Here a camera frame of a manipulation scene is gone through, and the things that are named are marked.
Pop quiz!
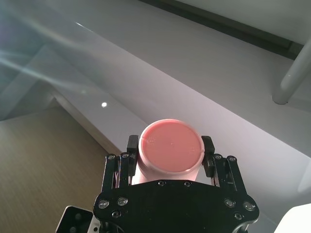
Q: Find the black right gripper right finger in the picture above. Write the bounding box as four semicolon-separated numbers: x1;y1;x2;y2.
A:
201;135;246;193

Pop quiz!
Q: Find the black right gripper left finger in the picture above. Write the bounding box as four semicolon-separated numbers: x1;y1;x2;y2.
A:
102;134;141;194

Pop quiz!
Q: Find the light grey round pole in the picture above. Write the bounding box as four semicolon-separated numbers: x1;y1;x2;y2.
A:
271;36;311;105

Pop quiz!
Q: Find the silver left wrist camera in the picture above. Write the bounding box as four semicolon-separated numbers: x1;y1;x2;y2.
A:
56;205;100;233

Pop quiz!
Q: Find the black ceiling track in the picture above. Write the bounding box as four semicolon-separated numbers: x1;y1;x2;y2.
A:
137;0;304;61

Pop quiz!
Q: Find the pink plastic cup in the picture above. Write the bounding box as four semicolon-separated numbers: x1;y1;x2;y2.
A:
134;118;206;186

